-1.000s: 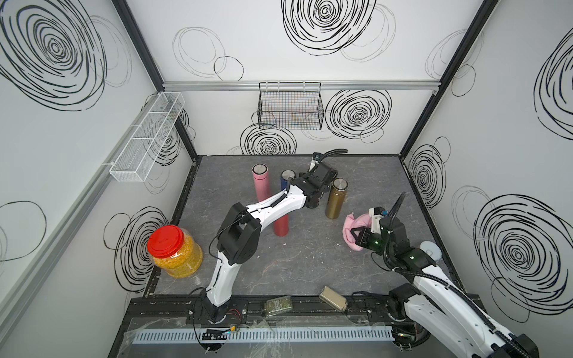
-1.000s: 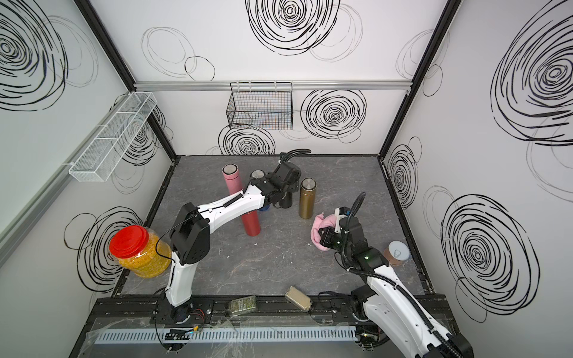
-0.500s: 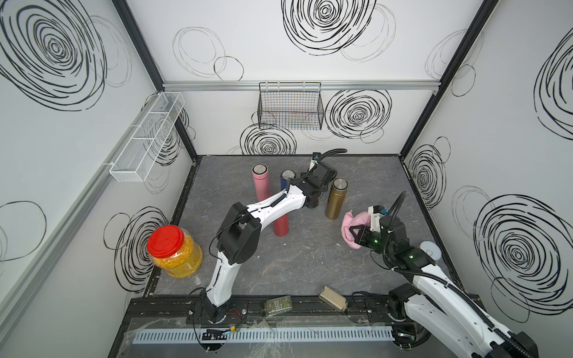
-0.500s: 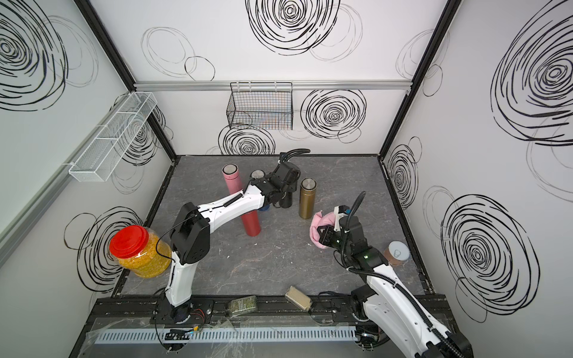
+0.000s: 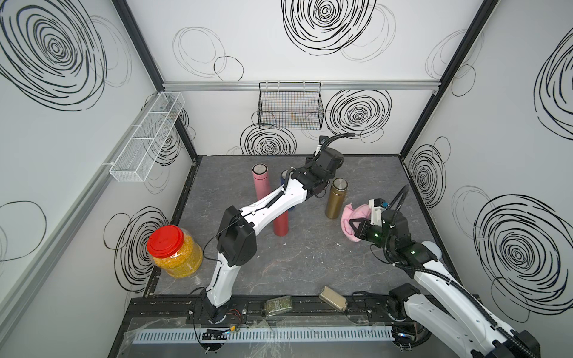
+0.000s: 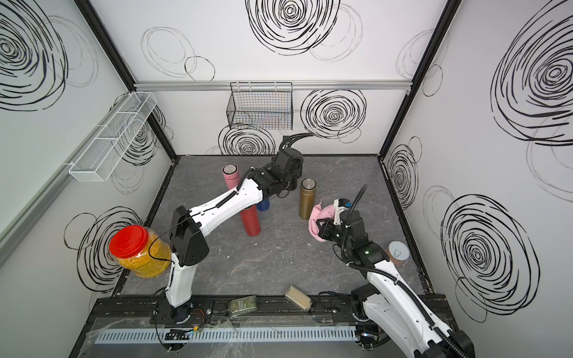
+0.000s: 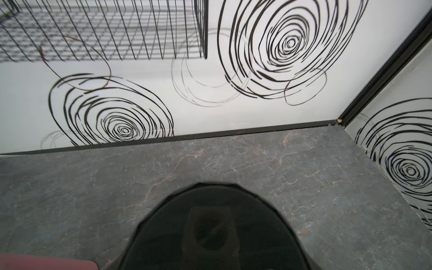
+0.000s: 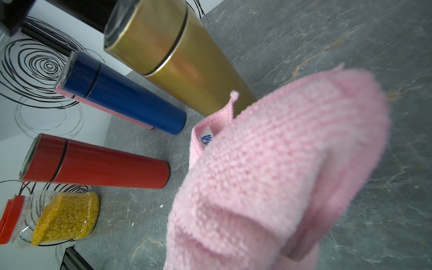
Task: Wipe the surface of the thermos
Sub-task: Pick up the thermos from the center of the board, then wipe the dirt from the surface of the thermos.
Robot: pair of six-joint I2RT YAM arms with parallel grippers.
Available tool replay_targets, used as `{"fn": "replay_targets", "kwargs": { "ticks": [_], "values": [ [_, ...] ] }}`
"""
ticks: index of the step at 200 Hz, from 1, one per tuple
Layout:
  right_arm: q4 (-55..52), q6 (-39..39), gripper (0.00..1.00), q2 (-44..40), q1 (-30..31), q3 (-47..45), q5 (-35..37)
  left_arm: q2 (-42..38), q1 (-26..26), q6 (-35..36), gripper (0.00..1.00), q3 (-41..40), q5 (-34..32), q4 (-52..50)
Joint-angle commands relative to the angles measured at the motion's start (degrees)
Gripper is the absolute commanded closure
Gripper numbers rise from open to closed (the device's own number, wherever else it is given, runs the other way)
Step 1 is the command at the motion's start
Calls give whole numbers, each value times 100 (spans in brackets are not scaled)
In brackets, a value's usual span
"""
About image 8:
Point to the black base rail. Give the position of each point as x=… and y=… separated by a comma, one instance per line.
x=72, y=260

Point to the red thermos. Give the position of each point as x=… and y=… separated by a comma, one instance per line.
x=53, y=159

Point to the pink microfiber cloth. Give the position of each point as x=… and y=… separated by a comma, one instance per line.
x=265, y=186

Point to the pink thermos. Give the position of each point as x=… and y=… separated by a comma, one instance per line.
x=59, y=90

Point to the blue thermos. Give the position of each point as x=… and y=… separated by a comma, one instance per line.
x=88, y=78

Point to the gold thermos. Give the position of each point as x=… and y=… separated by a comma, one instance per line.
x=166, y=43

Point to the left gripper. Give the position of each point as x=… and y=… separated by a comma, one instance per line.
x=13, y=13

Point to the red lid snack jar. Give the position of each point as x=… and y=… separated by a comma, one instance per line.
x=47, y=218

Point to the black thermos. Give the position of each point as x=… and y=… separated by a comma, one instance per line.
x=94, y=13

